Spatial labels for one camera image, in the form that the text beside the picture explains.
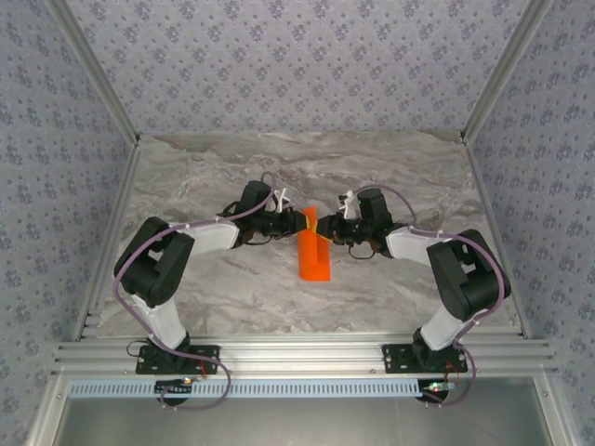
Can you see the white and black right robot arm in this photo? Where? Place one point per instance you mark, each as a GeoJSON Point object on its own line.
{"type": "Point", "coordinates": [446, 325]}

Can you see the aluminium cross beam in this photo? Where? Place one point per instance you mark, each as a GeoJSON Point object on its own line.
{"type": "Point", "coordinates": [302, 353]}

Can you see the aluminium upright post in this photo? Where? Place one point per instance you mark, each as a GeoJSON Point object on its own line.
{"type": "Point", "coordinates": [504, 69]}
{"type": "Point", "coordinates": [95, 69]}

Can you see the orange paper sheet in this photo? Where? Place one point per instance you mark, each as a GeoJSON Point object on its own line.
{"type": "Point", "coordinates": [313, 265]}

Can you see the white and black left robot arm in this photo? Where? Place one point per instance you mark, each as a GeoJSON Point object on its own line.
{"type": "Point", "coordinates": [209, 237]}

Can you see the aluminium table side rail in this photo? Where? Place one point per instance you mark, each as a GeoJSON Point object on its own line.
{"type": "Point", "coordinates": [112, 232]}
{"type": "Point", "coordinates": [495, 232]}

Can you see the black bracket with circuit board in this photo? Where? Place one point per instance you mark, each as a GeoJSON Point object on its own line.
{"type": "Point", "coordinates": [174, 388]}
{"type": "Point", "coordinates": [437, 389]}

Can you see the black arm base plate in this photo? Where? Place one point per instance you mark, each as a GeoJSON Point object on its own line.
{"type": "Point", "coordinates": [209, 360]}
{"type": "Point", "coordinates": [395, 360]}

